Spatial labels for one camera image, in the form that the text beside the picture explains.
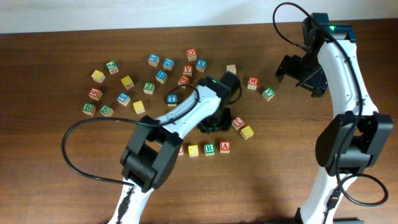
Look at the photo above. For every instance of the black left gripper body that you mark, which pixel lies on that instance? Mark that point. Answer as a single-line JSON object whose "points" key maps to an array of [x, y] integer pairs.
{"points": [[220, 121]]}

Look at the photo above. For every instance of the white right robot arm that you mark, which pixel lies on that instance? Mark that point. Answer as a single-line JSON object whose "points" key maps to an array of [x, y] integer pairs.
{"points": [[357, 133]]}

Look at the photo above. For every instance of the blue X wooden block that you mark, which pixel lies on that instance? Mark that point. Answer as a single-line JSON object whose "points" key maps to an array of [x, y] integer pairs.
{"points": [[201, 65]]}

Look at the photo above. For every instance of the green J wooden block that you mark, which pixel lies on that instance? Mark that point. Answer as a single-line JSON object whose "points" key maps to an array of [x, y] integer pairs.
{"points": [[112, 67]]}

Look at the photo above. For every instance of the red M wooden block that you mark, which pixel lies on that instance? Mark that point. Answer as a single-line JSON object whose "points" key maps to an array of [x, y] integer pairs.
{"points": [[253, 83]]}

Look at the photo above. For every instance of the blue D wooden block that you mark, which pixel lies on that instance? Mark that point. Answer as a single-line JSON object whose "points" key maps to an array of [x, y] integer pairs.
{"points": [[168, 64]]}

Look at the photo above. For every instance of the green B block right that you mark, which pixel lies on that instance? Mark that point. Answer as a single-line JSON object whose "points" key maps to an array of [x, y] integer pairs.
{"points": [[106, 110]]}

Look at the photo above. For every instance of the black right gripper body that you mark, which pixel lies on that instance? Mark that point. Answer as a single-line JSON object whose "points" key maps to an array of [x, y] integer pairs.
{"points": [[306, 71]]}

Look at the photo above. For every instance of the red Y block upper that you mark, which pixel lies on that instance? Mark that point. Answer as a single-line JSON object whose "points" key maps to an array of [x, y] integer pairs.
{"points": [[187, 70]]}

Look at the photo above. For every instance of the green b block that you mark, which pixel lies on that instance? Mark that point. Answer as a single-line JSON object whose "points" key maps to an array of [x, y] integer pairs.
{"points": [[106, 110], [88, 109]]}

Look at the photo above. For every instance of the red C wooden block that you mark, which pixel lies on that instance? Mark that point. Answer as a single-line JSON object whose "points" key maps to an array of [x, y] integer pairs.
{"points": [[191, 55]]}

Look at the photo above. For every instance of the red 3 wooden block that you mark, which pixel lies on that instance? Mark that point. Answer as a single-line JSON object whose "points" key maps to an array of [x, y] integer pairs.
{"points": [[237, 123]]}

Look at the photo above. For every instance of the yellow O wooden block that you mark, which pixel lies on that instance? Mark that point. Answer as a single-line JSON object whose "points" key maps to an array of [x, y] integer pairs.
{"points": [[193, 151]]}

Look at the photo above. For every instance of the yellow block centre left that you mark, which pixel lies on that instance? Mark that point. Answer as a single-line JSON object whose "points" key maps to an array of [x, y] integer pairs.
{"points": [[139, 107]]}

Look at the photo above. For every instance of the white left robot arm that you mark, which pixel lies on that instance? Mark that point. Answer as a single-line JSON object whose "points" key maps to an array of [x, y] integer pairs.
{"points": [[152, 151]]}

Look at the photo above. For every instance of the red I wooden block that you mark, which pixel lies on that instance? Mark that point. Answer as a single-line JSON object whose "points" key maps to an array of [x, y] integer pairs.
{"points": [[181, 151]]}

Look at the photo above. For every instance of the green V wooden block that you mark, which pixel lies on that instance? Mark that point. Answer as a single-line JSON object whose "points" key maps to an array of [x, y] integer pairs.
{"points": [[268, 94]]}

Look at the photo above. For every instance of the green Z wooden block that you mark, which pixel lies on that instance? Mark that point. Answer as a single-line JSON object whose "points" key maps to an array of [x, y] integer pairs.
{"points": [[149, 88]]}

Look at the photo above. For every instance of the green B block left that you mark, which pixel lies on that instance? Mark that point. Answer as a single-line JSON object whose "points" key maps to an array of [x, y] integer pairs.
{"points": [[88, 109]]}

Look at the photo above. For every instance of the plain wooden block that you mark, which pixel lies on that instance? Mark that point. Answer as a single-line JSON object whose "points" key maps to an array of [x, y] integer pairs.
{"points": [[232, 69]]}

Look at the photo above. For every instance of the yellow S wooden block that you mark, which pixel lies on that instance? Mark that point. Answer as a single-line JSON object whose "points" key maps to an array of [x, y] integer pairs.
{"points": [[247, 132]]}

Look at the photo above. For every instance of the blue T wooden block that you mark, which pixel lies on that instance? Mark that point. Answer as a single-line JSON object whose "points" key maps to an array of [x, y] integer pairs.
{"points": [[172, 100]]}

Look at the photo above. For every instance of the red E wooden block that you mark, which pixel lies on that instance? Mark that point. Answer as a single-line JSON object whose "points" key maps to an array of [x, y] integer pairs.
{"points": [[183, 81]]}

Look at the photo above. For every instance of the yellow block upper middle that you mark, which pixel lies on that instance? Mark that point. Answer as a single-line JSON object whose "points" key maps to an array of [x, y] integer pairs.
{"points": [[127, 82]]}

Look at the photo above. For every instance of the red 6 wooden block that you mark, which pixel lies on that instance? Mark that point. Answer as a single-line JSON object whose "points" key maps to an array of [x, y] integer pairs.
{"points": [[95, 94]]}

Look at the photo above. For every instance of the yellow block far left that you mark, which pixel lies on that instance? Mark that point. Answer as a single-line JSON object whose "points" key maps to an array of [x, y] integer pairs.
{"points": [[98, 76]]}

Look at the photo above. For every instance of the red A wooden block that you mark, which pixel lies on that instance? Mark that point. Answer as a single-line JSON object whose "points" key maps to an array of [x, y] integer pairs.
{"points": [[225, 147]]}

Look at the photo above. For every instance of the green R wooden block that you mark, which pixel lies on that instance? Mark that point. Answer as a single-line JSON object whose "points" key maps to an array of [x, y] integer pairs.
{"points": [[209, 149]]}

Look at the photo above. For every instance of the blue H wooden block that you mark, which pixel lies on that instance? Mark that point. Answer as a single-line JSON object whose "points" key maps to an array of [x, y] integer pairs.
{"points": [[161, 76]]}

